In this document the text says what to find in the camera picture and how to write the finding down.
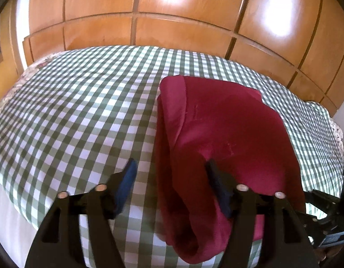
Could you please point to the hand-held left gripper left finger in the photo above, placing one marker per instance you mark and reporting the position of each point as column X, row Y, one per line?
column 128, row 181

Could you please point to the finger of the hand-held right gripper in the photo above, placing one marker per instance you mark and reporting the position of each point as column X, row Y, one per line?
column 311, row 220
column 324, row 199

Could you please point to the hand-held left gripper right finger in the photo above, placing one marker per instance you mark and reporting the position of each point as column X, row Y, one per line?
column 220, row 192

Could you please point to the red garment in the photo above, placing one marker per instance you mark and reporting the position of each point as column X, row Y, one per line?
column 222, row 122

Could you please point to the person's right hand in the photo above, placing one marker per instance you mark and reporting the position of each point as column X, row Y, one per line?
column 329, row 261

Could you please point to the green white checked bedsheet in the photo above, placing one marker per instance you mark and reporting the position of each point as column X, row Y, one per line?
column 77, row 117

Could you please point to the white mattress side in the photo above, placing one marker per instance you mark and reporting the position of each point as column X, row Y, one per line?
column 9, row 223

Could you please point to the wooden side cabinet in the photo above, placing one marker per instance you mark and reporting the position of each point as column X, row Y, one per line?
column 9, row 47

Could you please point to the wooden panelled wardrobe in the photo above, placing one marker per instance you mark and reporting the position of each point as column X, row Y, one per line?
column 174, row 5

